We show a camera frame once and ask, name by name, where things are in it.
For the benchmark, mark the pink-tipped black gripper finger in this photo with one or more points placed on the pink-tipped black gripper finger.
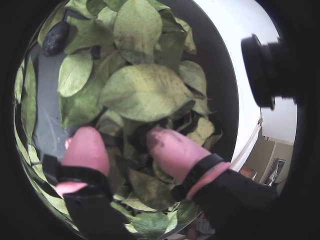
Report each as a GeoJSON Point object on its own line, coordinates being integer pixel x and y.
{"type": "Point", "coordinates": [180, 152]}
{"type": "Point", "coordinates": [85, 150]}

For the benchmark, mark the pile of green leaves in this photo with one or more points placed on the pile of green leaves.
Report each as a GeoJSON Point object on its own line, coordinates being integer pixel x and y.
{"type": "Point", "coordinates": [82, 105]}

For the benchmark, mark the dark grey round bowl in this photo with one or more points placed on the dark grey round bowl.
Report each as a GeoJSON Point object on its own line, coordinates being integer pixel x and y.
{"type": "Point", "coordinates": [215, 75]}

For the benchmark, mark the green dried leaf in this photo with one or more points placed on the green dried leaf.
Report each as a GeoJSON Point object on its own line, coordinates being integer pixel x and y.
{"type": "Point", "coordinates": [147, 92]}
{"type": "Point", "coordinates": [75, 75]}
{"type": "Point", "coordinates": [137, 27]}

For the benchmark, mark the black camera module with board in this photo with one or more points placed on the black camera module with board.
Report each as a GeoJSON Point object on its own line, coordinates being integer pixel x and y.
{"type": "Point", "coordinates": [265, 70]}

